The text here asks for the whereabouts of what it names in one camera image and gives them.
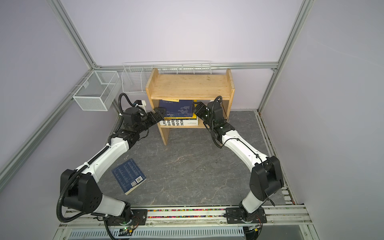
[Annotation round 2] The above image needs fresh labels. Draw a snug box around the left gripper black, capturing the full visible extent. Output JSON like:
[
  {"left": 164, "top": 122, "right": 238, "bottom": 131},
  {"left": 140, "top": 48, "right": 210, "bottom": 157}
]
[{"left": 135, "top": 108, "right": 167, "bottom": 134}]

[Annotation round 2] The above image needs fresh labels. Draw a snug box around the yellow book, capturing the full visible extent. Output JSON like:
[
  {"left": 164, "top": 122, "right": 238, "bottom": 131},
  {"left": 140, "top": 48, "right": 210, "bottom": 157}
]
[{"left": 161, "top": 100, "right": 198, "bottom": 121}]

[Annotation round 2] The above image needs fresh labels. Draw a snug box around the white book black lettering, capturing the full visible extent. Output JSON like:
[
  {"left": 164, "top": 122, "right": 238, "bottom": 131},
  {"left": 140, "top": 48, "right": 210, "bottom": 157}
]
[{"left": 160, "top": 119, "right": 199, "bottom": 127}]

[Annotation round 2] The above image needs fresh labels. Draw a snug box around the dark blue book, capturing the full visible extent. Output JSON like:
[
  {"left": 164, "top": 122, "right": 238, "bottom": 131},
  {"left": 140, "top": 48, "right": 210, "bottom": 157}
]
[
  {"left": 112, "top": 159, "right": 147, "bottom": 195},
  {"left": 158, "top": 99, "right": 195, "bottom": 118}
]

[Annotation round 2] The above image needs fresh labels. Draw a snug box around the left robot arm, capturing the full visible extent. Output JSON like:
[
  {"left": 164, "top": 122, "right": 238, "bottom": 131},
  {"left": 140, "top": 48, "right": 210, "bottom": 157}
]
[{"left": 56, "top": 101, "right": 166, "bottom": 225}]

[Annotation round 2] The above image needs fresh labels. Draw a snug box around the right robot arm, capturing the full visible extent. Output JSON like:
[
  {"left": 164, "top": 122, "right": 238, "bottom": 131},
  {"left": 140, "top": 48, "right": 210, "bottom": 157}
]
[{"left": 194, "top": 96, "right": 285, "bottom": 223}]

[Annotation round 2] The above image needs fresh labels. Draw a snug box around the wooden two-tier bookshelf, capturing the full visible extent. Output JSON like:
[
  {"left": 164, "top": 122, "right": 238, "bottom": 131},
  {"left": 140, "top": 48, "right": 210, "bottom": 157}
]
[{"left": 145, "top": 68, "right": 236, "bottom": 146}]

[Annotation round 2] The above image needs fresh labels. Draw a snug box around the white mesh box basket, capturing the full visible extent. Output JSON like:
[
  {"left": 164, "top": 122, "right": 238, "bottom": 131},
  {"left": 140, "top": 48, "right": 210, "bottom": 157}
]
[{"left": 73, "top": 71, "right": 122, "bottom": 112}]

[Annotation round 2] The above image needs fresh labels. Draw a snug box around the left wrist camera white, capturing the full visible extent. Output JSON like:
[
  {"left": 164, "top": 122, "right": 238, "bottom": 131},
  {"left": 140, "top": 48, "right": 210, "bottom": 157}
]
[{"left": 134, "top": 100, "right": 147, "bottom": 112}]

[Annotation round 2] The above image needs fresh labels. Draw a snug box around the white wire rack basket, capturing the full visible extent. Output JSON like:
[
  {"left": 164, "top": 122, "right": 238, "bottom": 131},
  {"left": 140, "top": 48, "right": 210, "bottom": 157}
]
[{"left": 121, "top": 61, "right": 212, "bottom": 93}]

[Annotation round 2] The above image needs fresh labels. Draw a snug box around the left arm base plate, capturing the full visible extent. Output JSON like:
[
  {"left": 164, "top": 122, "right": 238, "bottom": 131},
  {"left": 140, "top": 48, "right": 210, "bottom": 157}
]
[{"left": 107, "top": 209, "right": 148, "bottom": 226}]

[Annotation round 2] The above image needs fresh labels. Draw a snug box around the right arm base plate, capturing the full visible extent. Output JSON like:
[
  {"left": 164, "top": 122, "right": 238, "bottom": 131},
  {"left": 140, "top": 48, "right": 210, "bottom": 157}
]
[{"left": 224, "top": 207, "right": 267, "bottom": 224}]

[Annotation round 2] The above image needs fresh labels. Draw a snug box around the white slotted cable duct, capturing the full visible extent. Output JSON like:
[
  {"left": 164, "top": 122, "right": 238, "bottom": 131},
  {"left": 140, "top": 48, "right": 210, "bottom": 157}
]
[{"left": 68, "top": 227, "right": 245, "bottom": 240}]

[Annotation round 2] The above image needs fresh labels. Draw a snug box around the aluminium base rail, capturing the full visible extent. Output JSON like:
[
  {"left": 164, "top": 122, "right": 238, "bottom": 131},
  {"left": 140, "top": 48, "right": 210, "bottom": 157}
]
[{"left": 59, "top": 204, "right": 313, "bottom": 230}]

